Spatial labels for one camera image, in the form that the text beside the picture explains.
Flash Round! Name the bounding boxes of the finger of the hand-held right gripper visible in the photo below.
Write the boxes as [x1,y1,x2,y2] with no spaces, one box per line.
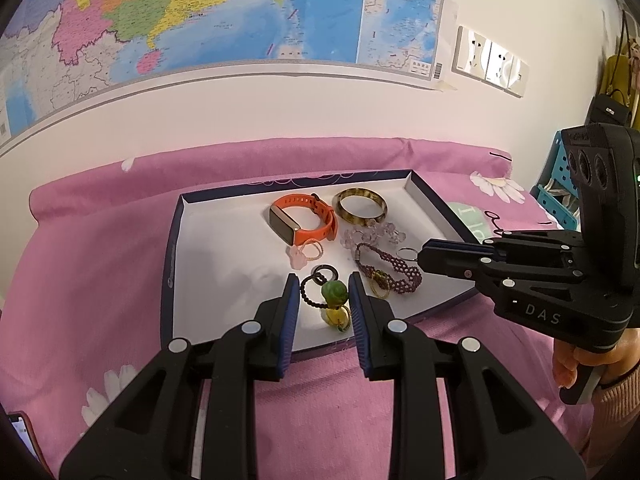
[433,230,587,261]
[417,240,586,311]

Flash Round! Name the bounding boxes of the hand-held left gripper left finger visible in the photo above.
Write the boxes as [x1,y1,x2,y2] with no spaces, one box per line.
[59,273,301,480]

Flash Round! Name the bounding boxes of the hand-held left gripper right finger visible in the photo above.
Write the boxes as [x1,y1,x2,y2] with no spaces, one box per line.
[348,271,587,480]

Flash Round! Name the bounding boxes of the dark beaded bracelet green charms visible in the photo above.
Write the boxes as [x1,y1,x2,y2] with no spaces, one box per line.
[298,273,354,334]

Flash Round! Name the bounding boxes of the gold ring with green stone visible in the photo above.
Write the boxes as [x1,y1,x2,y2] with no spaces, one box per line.
[368,269,394,301]

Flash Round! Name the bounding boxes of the purple beaded bracelet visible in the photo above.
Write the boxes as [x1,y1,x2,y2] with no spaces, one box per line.
[353,242,424,295]

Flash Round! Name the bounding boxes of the pink flower ring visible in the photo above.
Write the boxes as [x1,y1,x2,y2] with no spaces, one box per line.
[287,238,325,267]

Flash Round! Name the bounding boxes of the clear crystal bead bracelet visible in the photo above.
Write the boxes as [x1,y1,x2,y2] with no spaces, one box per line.
[339,221,406,252]

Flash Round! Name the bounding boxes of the dark blue box tray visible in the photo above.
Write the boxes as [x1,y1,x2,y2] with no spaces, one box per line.
[160,168,479,364]

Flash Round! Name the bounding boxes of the person's right forearm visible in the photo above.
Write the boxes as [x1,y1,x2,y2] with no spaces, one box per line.
[581,362,640,469]

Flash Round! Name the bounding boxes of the person's right hand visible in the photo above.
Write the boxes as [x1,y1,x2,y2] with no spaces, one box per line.
[552,327,640,392]

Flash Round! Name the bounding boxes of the blue plastic stool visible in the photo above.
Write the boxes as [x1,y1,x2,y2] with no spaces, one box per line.
[529,129,584,231]

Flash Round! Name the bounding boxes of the orange smartwatch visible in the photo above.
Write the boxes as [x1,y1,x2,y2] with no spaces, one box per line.
[268,192,337,247]

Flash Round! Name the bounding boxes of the black bag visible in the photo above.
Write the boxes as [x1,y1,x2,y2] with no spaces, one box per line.
[584,92,633,127]

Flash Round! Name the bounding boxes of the amber bangle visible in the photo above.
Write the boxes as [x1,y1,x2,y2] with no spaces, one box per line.
[332,187,389,226]

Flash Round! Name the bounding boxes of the yellow bag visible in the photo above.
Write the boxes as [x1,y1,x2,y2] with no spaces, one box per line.
[597,54,632,107]

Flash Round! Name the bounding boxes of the pink floral blanket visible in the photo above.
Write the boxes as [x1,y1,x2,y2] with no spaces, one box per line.
[0,137,603,480]

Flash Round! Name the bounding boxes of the phone with red case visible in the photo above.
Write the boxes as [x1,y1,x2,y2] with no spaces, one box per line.
[7,411,45,467]

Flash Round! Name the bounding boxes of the white wall socket panel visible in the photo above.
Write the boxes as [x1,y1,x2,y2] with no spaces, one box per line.
[451,24,530,99]

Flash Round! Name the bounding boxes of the wall map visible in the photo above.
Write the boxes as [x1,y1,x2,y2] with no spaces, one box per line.
[0,0,447,150]

